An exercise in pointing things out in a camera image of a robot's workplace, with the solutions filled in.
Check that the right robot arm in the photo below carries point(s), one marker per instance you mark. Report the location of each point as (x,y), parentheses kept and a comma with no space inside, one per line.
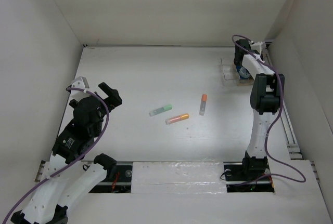
(265,100)

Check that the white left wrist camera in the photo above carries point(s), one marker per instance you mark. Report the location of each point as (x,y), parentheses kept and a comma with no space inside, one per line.
(78,88)

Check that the aluminium side rail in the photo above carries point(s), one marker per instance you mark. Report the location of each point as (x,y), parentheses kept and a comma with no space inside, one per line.
(292,144)

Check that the green highlighter marker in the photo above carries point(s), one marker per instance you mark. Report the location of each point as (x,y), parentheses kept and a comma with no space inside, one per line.
(160,110)

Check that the orange capped glue stick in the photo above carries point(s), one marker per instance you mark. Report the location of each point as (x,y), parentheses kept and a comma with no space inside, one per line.
(203,104)

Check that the blue tape roll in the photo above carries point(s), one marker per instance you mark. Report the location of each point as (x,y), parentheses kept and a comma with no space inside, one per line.
(243,73)

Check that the three compartment desk organizer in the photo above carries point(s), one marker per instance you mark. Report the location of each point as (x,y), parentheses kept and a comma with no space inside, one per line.
(231,76)

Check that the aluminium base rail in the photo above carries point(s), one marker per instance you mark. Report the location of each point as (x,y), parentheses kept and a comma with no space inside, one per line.
(149,178)

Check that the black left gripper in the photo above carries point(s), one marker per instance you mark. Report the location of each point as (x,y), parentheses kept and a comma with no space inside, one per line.
(113,100)

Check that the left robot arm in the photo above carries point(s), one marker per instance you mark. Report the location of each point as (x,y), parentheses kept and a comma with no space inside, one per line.
(50,201)

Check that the orange yellow highlighter marker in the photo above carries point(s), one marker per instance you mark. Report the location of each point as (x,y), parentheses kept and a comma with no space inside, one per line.
(176,119)

